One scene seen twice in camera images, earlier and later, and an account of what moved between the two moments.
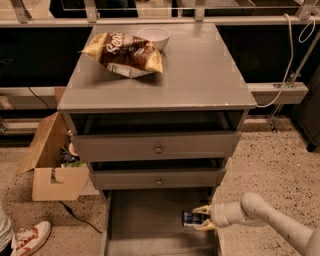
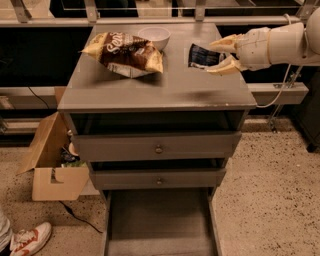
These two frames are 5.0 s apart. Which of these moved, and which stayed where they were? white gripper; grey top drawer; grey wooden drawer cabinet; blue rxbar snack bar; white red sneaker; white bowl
Moved: white gripper; blue rxbar snack bar
Stayed: white bowl; grey top drawer; white red sneaker; grey wooden drawer cabinet
